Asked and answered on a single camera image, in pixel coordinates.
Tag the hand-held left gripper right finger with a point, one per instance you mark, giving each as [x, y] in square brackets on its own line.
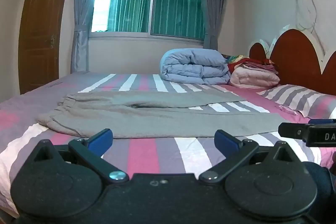
[226, 141]

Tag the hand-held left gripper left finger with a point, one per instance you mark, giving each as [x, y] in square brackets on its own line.
[101, 140]

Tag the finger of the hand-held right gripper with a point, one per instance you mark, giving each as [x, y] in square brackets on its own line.
[292, 130]

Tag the grey pants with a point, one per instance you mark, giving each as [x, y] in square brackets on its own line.
[157, 116]

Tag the person's right forearm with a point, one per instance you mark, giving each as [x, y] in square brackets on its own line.
[324, 179]

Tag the striped pillow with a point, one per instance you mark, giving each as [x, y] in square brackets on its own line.
[296, 99]

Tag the striped bed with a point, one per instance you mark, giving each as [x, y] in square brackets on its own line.
[141, 153]

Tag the folded pink blanket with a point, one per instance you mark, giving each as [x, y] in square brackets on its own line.
[252, 78]

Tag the red wooden headboard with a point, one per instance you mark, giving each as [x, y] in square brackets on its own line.
[296, 58]

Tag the red patterned blanket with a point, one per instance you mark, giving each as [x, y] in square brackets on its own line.
[236, 62]

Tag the folded blue duvet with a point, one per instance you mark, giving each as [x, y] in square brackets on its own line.
[194, 66]

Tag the brown wooden door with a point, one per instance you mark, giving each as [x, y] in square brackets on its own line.
[39, 43]

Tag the grey curtain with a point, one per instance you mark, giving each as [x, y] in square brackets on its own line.
[81, 3]
[212, 3]

